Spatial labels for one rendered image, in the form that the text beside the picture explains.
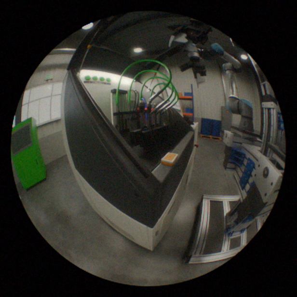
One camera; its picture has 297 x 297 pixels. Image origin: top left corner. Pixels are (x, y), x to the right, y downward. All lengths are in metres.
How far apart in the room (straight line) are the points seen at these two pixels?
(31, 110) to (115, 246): 4.41
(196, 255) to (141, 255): 0.49
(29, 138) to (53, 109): 1.96
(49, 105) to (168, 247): 4.76
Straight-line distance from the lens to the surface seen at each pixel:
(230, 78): 0.97
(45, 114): 4.24
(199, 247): 0.92
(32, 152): 2.76
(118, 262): 1.11
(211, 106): 7.10
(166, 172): 0.21
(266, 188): 0.34
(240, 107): 0.80
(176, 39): 0.38
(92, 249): 1.23
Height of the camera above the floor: 1.07
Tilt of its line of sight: 20 degrees down
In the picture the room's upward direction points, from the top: 2 degrees counter-clockwise
